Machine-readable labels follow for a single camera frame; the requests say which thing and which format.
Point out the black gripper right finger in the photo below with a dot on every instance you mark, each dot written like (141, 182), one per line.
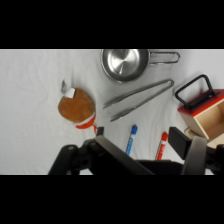
(188, 150)

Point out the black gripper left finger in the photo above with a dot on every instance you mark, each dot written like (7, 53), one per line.
(100, 154)

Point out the red pen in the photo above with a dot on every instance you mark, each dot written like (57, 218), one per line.
(161, 146)

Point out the blue pen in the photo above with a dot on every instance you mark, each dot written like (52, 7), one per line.
(130, 141)

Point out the brown plush bread toy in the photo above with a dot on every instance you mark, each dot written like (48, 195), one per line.
(76, 106)

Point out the metal tongs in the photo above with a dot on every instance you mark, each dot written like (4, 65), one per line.
(140, 97)

